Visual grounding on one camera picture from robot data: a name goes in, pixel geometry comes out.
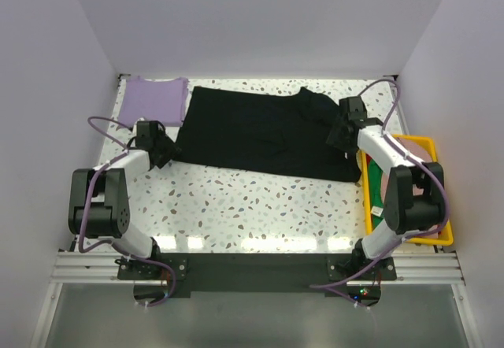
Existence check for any black t shirt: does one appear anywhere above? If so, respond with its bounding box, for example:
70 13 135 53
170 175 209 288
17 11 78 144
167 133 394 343
176 87 361 183

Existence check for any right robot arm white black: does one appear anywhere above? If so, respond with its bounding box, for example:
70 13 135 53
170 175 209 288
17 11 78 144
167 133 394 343
327 96 449 260

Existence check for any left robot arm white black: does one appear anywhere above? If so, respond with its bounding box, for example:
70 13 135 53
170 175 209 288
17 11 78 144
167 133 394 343
68 120 180 261

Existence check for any folded purple t shirt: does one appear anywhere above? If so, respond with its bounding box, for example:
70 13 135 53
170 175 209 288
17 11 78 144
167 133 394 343
118 77 189 128

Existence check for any pink t shirt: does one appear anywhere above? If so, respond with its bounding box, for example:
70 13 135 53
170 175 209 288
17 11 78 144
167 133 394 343
380 135 446 244

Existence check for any green t shirt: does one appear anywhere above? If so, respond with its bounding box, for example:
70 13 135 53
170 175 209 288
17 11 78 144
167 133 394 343
368 157 387 228

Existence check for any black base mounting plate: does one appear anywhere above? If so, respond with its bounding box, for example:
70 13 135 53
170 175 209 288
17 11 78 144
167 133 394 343
117 251 398 309

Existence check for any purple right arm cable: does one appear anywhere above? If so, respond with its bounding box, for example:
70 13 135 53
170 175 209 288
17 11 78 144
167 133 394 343
307 79 452 300

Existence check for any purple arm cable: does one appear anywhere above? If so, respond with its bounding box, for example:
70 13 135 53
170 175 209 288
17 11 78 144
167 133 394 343
307 79 452 300
77 116 178 308

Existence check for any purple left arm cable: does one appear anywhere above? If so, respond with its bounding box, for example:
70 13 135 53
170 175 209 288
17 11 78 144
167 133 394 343
77 116 178 308

